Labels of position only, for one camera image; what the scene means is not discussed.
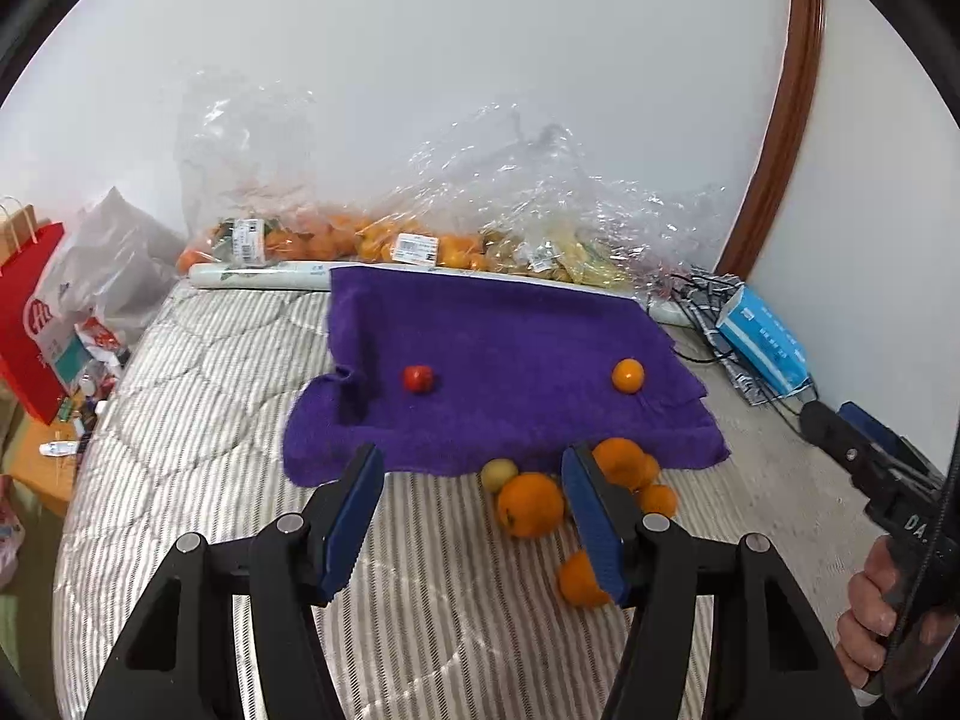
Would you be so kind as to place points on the clutter of packages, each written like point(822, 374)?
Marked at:
point(88, 360)

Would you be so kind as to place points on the purple towel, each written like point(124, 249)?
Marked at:
point(522, 372)

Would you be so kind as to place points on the yellow-green small fruit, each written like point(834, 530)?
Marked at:
point(496, 473)

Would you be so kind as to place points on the small orange on towel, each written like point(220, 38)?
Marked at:
point(628, 376)

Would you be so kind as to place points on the large orange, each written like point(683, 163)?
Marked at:
point(530, 506)

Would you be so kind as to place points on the left clear bag of oranges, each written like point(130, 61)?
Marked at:
point(247, 157)

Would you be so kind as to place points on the small red tomato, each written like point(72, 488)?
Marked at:
point(418, 379)

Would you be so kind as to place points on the orange near right finger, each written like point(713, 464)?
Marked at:
point(578, 584)

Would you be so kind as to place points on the person's right hand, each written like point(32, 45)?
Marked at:
point(870, 618)

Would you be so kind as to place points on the small orange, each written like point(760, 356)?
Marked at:
point(659, 499)
point(628, 376)

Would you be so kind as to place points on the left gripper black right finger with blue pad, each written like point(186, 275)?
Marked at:
point(770, 656)

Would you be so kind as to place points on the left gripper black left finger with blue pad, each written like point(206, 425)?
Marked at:
point(175, 657)

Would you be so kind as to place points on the wooden side table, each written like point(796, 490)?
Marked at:
point(51, 480)

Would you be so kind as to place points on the medium orange behind finger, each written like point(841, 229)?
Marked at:
point(625, 464)

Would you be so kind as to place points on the red paper shopping bag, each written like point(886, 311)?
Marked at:
point(27, 245)

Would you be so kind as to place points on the right clear bag yellow fruit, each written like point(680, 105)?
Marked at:
point(613, 235)

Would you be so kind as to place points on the clear bag of oranges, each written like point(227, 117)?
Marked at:
point(498, 191)
point(247, 157)

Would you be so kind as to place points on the grey plastic bag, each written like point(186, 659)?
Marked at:
point(115, 266)

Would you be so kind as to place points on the middle clear bag of oranges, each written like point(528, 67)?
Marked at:
point(498, 191)

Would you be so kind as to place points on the brown wooden door frame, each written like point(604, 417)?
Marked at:
point(781, 145)

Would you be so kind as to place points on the blue white tissue box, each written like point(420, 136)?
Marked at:
point(757, 334)

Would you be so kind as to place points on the striped quilted mattress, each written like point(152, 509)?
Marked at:
point(445, 616)

